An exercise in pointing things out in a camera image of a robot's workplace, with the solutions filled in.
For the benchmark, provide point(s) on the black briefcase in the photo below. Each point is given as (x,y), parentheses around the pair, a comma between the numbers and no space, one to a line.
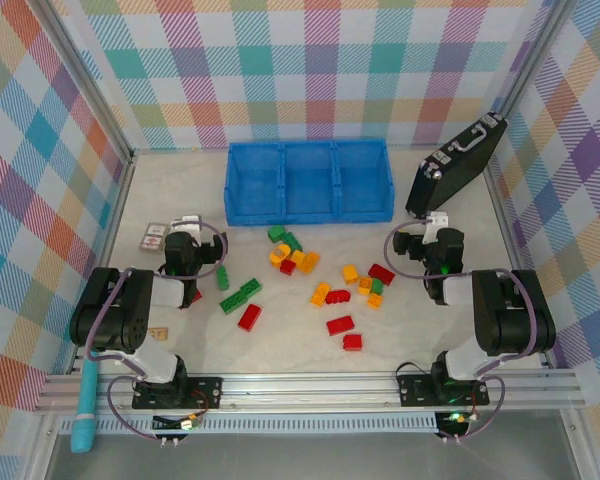
(450,175)

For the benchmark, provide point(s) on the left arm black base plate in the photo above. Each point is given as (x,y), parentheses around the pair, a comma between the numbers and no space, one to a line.
(205,392)

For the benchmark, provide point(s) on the small wooden tile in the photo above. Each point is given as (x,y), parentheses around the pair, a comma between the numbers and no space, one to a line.
(159,334)

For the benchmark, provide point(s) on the small red lego brick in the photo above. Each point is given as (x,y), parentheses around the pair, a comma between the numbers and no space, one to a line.
(353,342)
(287,267)

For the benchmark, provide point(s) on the aluminium mounting rail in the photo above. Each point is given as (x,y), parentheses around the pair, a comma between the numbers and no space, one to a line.
(305,395)

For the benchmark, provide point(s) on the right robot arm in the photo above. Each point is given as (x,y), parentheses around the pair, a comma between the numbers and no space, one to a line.
(505,320)

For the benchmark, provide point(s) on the red arched lego brick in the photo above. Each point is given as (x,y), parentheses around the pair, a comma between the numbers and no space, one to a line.
(338,297)

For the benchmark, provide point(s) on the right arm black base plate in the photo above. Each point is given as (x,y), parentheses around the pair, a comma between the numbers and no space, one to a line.
(415,390)

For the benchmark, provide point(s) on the small green lego brick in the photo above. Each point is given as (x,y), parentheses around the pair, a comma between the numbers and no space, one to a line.
(377,286)

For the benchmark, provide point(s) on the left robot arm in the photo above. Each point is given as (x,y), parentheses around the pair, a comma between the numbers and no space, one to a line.
(135,325)

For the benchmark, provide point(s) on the aluminium table edge rail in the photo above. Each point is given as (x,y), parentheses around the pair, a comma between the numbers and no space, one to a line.
(111,225)
(506,225)

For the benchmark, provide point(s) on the orange printed lego brick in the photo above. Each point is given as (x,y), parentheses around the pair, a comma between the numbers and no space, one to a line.
(364,284)

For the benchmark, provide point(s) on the teal foam tube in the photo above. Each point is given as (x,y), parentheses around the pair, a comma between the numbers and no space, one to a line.
(85,400)

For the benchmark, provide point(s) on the aluminium frame post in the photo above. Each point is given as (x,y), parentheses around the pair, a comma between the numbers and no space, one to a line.
(537,50)
(90,80)

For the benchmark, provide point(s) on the blue three-compartment bin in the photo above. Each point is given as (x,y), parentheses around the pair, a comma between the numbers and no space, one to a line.
(307,210)

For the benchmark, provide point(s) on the round yellow printed lego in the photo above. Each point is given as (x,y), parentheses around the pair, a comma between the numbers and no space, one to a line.
(279,255)

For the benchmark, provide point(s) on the small card pack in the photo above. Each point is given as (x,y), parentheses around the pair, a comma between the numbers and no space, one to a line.
(154,237)

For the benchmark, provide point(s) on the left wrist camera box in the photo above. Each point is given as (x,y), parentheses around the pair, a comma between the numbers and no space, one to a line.
(187,222)

